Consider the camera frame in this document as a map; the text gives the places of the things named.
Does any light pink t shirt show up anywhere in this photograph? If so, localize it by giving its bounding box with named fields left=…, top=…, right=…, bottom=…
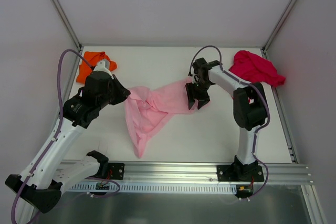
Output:
left=124, top=77, right=195, bottom=158

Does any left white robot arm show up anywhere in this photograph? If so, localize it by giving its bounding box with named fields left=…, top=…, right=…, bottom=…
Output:
left=5, top=60, right=130, bottom=214

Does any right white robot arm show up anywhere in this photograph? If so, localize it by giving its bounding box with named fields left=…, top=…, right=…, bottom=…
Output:
left=185, top=58, right=270, bottom=182

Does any orange t shirt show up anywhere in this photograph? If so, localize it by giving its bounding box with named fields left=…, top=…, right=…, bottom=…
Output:
left=76, top=51, right=118, bottom=84

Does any magenta t shirt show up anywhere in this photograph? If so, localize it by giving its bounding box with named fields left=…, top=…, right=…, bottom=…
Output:
left=229, top=50, right=286, bottom=87

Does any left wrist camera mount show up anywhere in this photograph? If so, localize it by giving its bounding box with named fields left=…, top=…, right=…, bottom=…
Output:
left=93, top=59, right=110, bottom=73

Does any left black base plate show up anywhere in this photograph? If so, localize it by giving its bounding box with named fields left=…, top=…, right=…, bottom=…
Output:
left=106, top=163, right=125, bottom=180

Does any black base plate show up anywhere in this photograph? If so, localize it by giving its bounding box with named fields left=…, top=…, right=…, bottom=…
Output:
left=106, top=163, right=125, bottom=180
left=216, top=164, right=265, bottom=182

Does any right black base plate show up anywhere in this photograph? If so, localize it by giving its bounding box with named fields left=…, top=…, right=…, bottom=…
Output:
left=216, top=164, right=265, bottom=182

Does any aluminium mounting rail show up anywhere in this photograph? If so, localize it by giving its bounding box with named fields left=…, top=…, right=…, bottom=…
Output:
left=111, top=161, right=314, bottom=185

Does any white slotted cable duct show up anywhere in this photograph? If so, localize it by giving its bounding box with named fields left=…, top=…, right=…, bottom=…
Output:
left=68, top=181, right=237, bottom=195

